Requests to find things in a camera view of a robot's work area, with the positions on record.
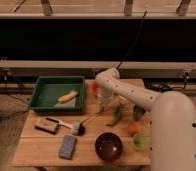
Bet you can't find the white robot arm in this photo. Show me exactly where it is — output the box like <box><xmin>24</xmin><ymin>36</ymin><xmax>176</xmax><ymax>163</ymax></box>
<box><xmin>95</xmin><ymin>68</ymin><xmax>196</xmax><ymax>171</ymax></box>

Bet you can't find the green pepper toy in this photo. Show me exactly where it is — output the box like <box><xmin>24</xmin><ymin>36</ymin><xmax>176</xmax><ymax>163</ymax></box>
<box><xmin>106</xmin><ymin>105</ymin><xmax>123</xmax><ymax>127</ymax></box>

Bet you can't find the orange bowl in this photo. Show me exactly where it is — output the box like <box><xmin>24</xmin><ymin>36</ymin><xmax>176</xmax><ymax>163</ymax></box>
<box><xmin>92</xmin><ymin>82</ymin><xmax>99</xmax><ymax>96</ymax></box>

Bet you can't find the dark metal cup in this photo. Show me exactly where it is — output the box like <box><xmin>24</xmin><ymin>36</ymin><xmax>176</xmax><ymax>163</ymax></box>
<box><xmin>133</xmin><ymin>105</ymin><xmax>145</xmax><ymax>121</ymax></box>

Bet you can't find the wooden folding table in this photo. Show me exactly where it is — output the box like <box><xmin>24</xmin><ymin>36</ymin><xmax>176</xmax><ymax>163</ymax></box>
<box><xmin>12</xmin><ymin>80</ymin><xmax>151</xmax><ymax>167</ymax></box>

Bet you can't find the dark maroon bowl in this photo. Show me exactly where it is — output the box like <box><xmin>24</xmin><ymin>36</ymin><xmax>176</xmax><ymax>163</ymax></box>
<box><xmin>95</xmin><ymin>132</ymin><xmax>123</xmax><ymax>162</ymax></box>

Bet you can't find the light green cup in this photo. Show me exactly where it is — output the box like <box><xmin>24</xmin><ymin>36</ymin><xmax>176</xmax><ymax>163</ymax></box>
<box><xmin>132</xmin><ymin>134</ymin><xmax>147</xmax><ymax>151</ymax></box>

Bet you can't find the blue sponge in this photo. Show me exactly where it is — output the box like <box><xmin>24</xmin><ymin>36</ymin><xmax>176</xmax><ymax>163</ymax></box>
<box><xmin>59</xmin><ymin>135</ymin><xmax>77</xmax><ymax>160</ymax></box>

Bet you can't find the green plastic tray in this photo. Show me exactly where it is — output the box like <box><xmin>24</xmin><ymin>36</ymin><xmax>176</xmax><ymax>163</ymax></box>
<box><xmin>29</xmin><ymin>76</ymin><xmax>85</xmax><ymax>113</ymax></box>

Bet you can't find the white handled brush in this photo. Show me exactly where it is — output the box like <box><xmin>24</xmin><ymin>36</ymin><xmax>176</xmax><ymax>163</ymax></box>
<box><xmin>46</xmin><ymin>116</ymin><xmax>86</xmax><ymax>136</ymax></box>

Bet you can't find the black cable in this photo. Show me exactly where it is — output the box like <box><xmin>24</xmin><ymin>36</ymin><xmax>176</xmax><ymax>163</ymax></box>
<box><xmin>116</xmin><ymin>9</ymin><xmax>148</xmax><ymax>70</ymax></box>

